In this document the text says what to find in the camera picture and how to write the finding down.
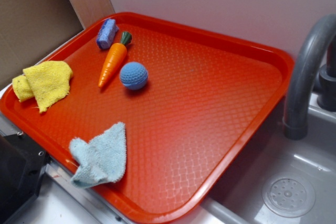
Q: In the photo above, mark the blue dimpled ball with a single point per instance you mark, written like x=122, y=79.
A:
x=134, y=76

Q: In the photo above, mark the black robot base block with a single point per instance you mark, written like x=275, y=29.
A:
x=23, y=164

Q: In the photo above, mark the red plastic tray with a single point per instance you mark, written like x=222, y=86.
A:
x=206, y=96

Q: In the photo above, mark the orange toy carrot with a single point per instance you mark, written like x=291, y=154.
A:
x=115, y=57

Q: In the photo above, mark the light blue cloth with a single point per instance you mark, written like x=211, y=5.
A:
x=102, y=160

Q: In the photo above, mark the blue sponge block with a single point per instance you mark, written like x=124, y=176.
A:
x=107, y=33

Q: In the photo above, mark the yellow cloth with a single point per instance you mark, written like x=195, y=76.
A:
x=47, y=82

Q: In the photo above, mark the grey toy sink basin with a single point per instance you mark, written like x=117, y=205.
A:
x=278, y=180

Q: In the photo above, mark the grey toy faucet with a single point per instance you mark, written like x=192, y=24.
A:
x=312, y=56

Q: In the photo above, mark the brown cardboard panel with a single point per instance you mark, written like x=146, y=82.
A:
x=30, y=30

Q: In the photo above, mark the dark faucet handle knob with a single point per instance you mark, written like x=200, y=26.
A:
x=326, y=99

